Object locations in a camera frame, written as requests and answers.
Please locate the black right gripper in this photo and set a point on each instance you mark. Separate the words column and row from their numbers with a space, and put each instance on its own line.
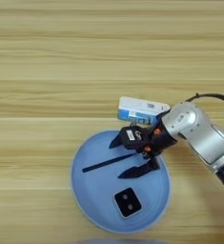
column 158, row 139

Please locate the black square two-lens device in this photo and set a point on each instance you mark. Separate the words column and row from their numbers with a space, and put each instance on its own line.
column 127, row 202

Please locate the white and blue carton box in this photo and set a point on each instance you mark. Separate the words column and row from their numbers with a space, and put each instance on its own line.
column 138, row 109

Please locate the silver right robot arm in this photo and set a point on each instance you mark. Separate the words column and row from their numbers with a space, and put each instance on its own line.
column 202, row 139

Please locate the light blue round plate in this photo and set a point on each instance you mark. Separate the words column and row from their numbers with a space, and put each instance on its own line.
column 97, row 197

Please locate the pale blue rounded rim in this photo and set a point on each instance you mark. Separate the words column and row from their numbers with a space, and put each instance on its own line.
column 123, row 242

